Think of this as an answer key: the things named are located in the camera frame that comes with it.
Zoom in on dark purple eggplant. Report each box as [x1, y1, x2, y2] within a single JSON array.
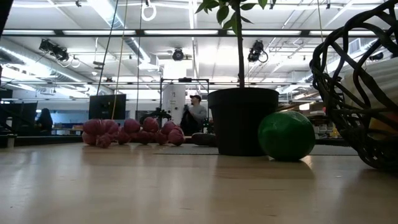
[[190, 132, 218, 147]]

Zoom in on thin black hanging cable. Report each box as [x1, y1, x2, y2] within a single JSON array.
[[136, 0, 143, 119]]

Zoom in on round green lime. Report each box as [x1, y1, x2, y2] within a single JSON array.
[[257, 110, 317, 162]]

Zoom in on black computer monitor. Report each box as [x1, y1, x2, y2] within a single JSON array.
[[88, 94, 127, 121]]

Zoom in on dark grey woven placemat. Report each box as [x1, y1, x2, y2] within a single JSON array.
[[154, 144, 359, 156]]

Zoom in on black round overhead camera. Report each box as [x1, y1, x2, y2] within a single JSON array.
[[172, 48, 185, 62]]

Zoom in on potted green leafy plant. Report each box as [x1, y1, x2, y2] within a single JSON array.
[[195, 0, 280, 157]]

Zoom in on black overhead beam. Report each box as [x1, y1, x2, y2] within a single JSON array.
[[0, 29, 398, 39]]

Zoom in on purple grape bunch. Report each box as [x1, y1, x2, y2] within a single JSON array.
[[81, 116, 187, 149]]

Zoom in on brown woven wire basket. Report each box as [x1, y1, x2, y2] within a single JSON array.
[[309, 0, 398, 172]]

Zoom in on person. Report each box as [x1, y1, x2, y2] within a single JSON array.
[[36, 108, 54, 135], [180, 94, 208, 137]]

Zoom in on black mounted camera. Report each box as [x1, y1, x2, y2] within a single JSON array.
[[248, 39, 269, 63], [39, 39, 70, 62]]

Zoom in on white cylindrical tank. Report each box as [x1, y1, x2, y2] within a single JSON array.
[[161, 84, 187, 125]]

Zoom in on white looped cable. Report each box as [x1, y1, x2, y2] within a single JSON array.
[[141, 0, 157, 22]]

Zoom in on silver ventilation duct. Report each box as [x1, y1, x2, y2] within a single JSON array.
[[86, 0, 162, 71]]

